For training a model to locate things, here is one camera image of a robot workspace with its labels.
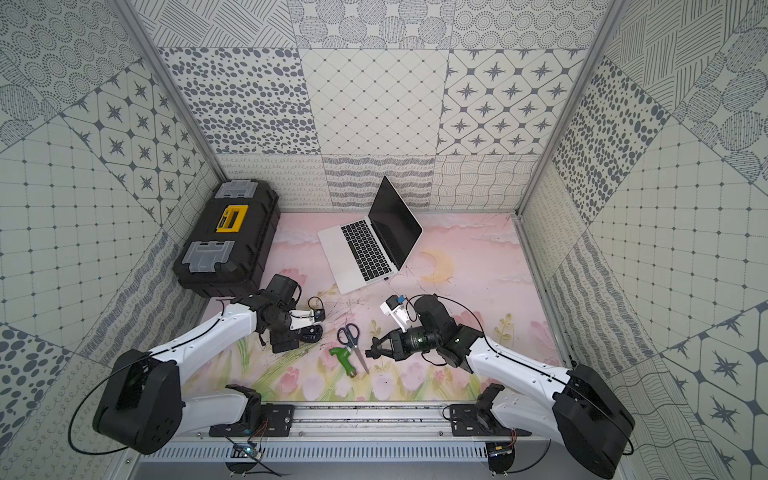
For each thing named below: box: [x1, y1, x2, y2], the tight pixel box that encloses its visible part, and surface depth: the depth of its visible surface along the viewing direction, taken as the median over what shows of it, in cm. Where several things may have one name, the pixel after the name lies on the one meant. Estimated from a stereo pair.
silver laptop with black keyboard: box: [317, 175, 424, 295], surface depth 110 cm
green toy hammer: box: [329, 346, 357, 378], surface depth 85 cm
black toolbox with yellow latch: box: [173, 179, 281, 298], surface depth 94 cm
